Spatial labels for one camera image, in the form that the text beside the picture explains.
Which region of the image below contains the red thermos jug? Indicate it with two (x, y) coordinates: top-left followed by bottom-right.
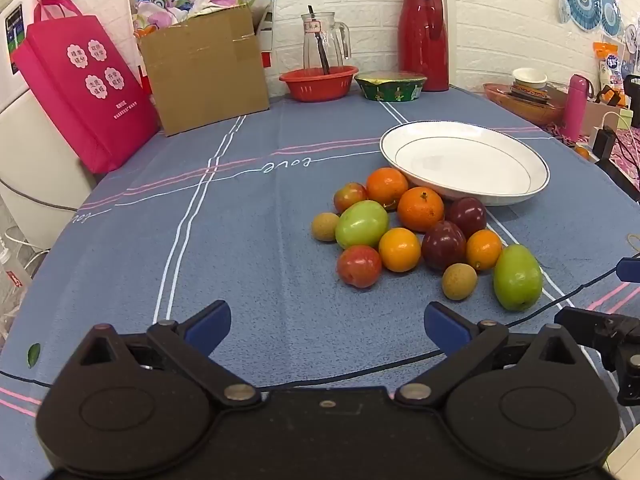
(398, 0), (450, 92)

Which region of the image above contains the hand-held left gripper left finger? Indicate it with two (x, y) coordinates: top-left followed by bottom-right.
(70, 300), (262, 408)

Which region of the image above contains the black charger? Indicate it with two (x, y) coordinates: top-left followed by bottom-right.
(592, 127), (618, 158)

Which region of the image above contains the green patterned bowl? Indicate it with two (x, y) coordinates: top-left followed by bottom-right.
(354, 72), (428, 103)

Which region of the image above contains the clear plastic bottle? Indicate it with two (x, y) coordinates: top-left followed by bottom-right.
(0, 247), (26, 311)

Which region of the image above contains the black stick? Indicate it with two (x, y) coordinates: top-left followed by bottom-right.
(307, 5), (331, 75)

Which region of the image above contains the blue striped tablecloth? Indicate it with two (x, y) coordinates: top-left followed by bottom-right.
(0, 82), (640, 480)

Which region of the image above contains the round green apple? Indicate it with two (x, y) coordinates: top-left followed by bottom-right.
(334, 200), (390, 249)

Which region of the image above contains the large orange with stem mark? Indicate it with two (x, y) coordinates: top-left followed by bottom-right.
(397, 186), (446, 232)

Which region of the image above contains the brown longan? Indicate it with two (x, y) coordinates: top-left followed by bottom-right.
(442, 263), (479, 301)
(311, 212), (341, 242)

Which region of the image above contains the pink tote bag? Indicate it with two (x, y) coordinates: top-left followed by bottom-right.
(11, 0), (161, 175)

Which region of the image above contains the orange snack packet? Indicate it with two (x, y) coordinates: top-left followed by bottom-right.
(592, 41), (626, 93)

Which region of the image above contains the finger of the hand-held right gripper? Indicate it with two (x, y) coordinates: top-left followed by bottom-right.
(554, 306), (640, 407)
(615, 256), (640, 283)

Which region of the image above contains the small orange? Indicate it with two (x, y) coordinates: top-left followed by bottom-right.
(466, 229), (503, 272)

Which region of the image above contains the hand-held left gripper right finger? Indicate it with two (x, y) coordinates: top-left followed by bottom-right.
(395, 301), (583, 408)

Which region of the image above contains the white plate with blue rim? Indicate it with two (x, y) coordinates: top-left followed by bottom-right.
(379, 120), (551, 207)

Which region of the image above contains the red plastic basket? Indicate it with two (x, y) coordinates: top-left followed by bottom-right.
(279, 65), (360, 103)

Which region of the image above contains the pink floral cloth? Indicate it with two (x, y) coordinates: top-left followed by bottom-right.
(542, 122), (640, 186)

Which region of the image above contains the wooden tray with bowls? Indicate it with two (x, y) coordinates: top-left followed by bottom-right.
(483, 82), (571, 126)

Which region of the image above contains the black cable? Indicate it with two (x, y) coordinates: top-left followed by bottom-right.
(0, 266), (621, 392)

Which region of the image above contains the small cardboard box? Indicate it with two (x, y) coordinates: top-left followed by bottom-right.
(585, 100), (633, 136)

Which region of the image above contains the pink bottle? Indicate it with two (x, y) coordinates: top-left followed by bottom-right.
(560, 74), (590, 141)

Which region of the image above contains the white appliance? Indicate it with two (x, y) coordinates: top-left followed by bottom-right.
(0, 0), (98, 253)

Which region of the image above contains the red apple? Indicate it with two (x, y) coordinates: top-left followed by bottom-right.
(336, 244), (383, 289)

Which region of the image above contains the small red-green apple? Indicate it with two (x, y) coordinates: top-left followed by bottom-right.
(333, 182), (369, 214)

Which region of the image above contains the dark red plum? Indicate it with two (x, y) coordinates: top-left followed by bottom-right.
(421, 220), (468, 272)
(445, 197), (488, 238)

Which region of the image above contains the glass pitcher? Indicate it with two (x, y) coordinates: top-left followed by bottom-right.
(300, 12), (352, 72)

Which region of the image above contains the yellowish orange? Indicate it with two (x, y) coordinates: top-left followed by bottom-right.
(378, 227), (422, 273)

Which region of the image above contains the medium blue paper fan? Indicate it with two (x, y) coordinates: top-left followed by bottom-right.
(599, 0), (623, 37)

